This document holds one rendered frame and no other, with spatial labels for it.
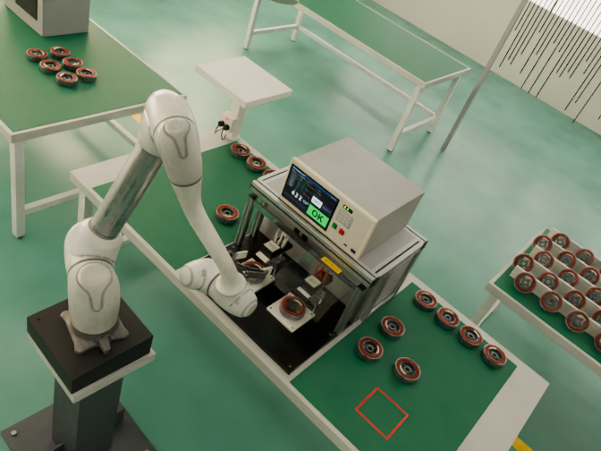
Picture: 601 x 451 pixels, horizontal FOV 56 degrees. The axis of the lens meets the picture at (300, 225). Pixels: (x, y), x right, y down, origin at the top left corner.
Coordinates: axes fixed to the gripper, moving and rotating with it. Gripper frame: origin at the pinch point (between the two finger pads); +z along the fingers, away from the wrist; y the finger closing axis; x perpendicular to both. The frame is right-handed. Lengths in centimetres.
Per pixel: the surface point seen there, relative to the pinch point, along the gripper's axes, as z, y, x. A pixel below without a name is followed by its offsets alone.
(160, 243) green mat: -6.5, -45.7, -14.3
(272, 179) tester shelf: 19.3, -18.6, 28.3
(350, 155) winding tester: 33, 5, 50
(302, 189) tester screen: 10.4, 2.3, 33.1
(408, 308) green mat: 65, 47, -9
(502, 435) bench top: 45, 108, -28
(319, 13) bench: 287, -201, 117
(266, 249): 12.2, -4.9, 1.9
